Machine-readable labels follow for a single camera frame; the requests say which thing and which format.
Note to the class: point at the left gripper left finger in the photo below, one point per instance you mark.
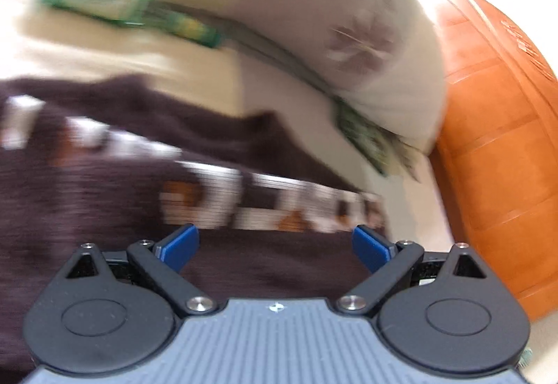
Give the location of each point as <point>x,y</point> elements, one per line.
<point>105,312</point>

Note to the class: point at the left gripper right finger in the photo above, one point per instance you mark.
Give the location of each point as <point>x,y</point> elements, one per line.
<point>446,313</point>

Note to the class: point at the dark brown fuzzy sweater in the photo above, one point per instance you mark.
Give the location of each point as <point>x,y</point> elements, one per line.
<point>103,163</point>

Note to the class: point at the orange wooden headboard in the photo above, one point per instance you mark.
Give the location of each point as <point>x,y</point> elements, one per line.
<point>495,160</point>

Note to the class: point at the dark green patterned box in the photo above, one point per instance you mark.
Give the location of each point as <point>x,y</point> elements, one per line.
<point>384,150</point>

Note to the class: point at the green toothpaste tube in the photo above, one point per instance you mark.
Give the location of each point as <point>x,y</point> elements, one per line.
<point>182,26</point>

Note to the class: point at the cream patchwork pillow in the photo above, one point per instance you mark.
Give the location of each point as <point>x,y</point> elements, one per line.
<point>379,56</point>

